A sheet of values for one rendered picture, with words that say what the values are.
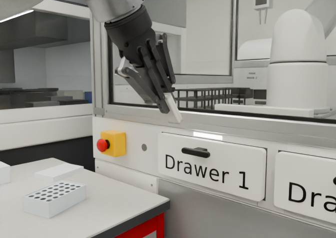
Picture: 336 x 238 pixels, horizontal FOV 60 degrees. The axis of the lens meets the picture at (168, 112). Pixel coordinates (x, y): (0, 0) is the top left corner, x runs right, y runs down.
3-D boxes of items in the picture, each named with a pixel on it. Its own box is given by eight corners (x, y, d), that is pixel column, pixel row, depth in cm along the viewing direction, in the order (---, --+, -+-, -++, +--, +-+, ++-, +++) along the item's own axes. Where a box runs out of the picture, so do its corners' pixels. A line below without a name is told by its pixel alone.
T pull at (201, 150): (207, 158, 63) (207, 152, 63) (180, 153, 68) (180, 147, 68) (216, 155, 66) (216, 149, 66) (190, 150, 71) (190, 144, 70)
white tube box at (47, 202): (49, 218, 65) (48, 202, 65) (22, 211, 68) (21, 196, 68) (86, 198, 76) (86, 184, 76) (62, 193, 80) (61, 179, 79)
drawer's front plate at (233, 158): (261, 202, 60) (263, 150, 58) (157, 173, 79) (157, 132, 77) (264, 200, 61) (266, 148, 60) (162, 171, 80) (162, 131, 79)
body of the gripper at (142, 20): (121, 21, 43) (147, 74, 48) (154, -3, 47) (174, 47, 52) (91, 27, 48) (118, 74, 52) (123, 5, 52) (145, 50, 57)
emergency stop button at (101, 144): (103, 153, 85) (103, 139, 84) (95, 151, 87) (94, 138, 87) (111, 151, 87) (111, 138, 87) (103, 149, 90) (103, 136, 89)
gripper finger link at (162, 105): (160, 90, 54) (151, 99, 53) (170, 110, 57) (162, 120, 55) (154, 89, 55) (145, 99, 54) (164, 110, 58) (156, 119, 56)
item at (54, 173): (53, 182, 88) (53, 176, 88) (34, 177, 92) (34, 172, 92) (83, 170, 99) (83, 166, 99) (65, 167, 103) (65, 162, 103)
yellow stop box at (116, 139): (113, 158, 86) (112, 134, 85) (98, 154, 90) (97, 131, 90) (126, 154, 89) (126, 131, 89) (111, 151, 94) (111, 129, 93)
